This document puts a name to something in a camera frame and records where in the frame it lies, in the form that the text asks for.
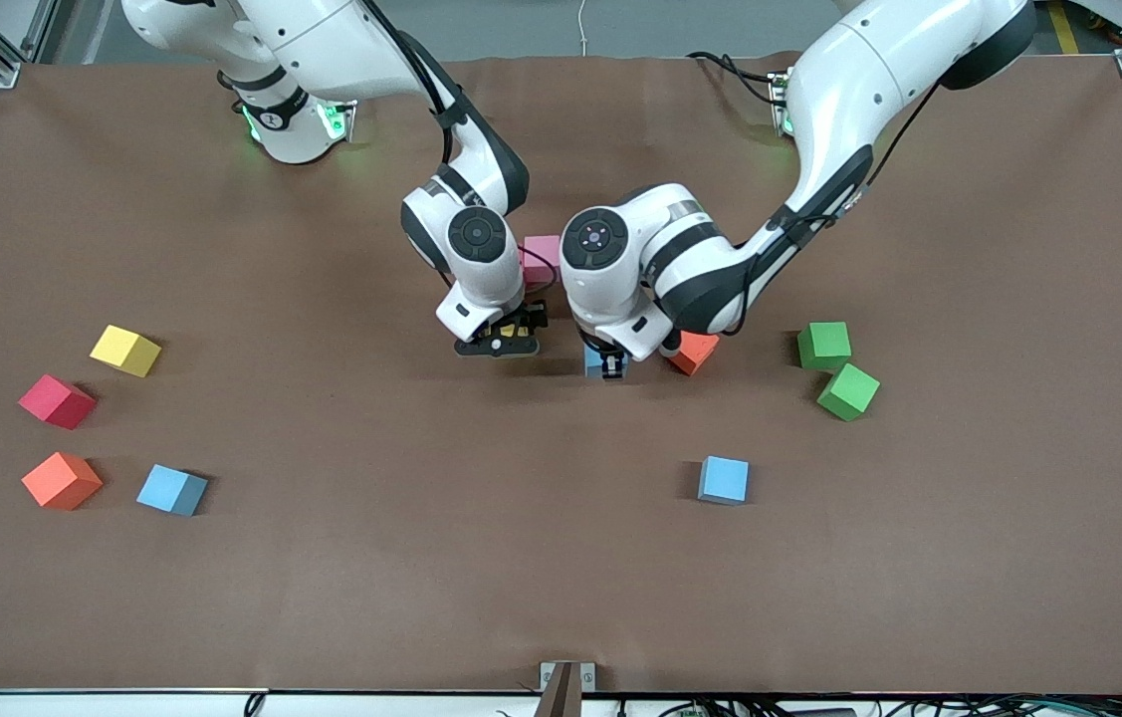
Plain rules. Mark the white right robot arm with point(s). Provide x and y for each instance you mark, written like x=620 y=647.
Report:
x=481 y=294

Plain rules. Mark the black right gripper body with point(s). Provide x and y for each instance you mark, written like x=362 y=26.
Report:
x=533 y=318

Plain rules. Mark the light pink foam cube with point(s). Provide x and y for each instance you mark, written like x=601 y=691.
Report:
x=541 y=254

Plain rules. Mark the brown table mat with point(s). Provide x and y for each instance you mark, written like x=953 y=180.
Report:
x=421 y=548

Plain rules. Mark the green foam cube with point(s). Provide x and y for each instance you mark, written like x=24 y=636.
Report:
x=848 y=391
x=824 y=345

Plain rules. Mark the red foam cube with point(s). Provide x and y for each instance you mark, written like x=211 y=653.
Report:
x=56 y=401

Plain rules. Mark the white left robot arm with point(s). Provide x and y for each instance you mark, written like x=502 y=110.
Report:
x=620 y=299

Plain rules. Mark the yellow foam cube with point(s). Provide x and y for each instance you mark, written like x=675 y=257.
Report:
x=125 y=351
x=508 y=329

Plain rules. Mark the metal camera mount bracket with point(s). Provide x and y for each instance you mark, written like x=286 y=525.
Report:
x=565 y=697

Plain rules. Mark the orange foam cube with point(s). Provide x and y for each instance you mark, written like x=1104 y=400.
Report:
x=700 y=354
x=61 y=480

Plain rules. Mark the blue foam cube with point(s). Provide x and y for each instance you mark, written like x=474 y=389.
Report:
x=590 y=363
x=723 y=480
x=167 y=488

